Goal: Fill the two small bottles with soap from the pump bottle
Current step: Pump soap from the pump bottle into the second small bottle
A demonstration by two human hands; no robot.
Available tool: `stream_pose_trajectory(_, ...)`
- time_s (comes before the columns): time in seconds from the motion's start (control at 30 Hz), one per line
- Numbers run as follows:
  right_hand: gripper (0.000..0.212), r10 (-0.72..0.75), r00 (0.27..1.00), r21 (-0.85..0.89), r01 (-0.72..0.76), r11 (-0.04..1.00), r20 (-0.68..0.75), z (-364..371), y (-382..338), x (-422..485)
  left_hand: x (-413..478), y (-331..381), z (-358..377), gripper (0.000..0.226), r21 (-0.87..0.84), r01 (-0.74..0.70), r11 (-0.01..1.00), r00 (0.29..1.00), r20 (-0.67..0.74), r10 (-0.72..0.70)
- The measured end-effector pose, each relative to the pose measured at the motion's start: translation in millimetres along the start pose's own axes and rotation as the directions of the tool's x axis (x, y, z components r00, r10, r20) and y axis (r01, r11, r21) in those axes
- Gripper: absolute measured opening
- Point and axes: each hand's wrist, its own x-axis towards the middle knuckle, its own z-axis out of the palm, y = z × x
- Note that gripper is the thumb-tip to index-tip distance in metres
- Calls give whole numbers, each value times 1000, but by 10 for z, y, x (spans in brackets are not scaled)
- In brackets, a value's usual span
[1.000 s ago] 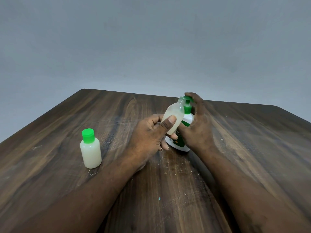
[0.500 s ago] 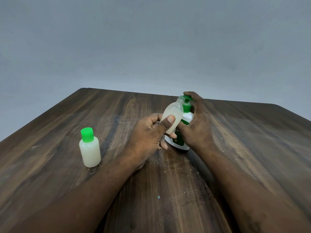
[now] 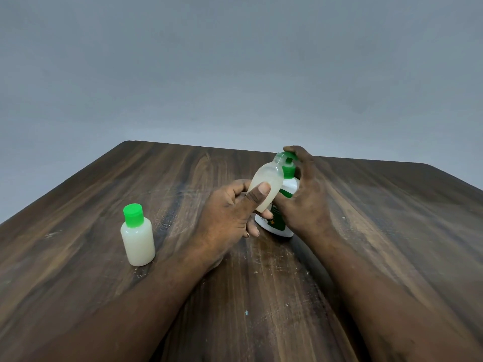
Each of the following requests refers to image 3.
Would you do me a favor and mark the person's left forearm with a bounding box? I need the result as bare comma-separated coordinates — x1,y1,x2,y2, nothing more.
19,246,210,362

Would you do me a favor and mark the small clear bottle green-capped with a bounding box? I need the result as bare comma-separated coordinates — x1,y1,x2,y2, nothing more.
120,217,156,267

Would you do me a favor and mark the person's left hand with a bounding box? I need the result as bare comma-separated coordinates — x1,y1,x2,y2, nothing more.
191,179,274,273

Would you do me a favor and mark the person's right hand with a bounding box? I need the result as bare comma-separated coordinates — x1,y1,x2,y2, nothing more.
273,145,334,239

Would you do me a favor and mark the white hand sanitizer pump bottle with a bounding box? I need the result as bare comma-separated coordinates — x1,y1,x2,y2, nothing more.
255,151,301,238

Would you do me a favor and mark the small clear bottle white cap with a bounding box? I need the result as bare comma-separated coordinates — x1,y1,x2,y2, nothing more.
247,153,289,214

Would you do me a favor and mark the person's right forearm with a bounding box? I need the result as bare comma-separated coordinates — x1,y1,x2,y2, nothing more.
311,224,483,362

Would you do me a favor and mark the green bottle cap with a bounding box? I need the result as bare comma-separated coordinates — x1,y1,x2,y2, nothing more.
123,203,145,229

